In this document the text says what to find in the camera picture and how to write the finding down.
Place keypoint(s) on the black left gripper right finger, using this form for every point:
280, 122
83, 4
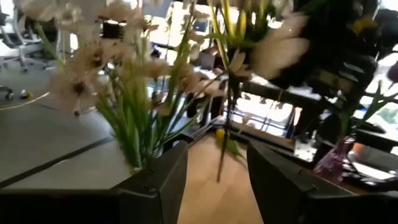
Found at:
280, 193

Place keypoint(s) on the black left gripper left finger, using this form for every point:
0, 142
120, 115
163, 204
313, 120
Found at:
155, 193

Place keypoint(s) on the purple glass vase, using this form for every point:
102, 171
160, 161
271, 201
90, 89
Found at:
332, 165

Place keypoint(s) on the white office chair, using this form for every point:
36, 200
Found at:
21, 46

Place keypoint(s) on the white daisy spray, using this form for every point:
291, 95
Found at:
280, 49

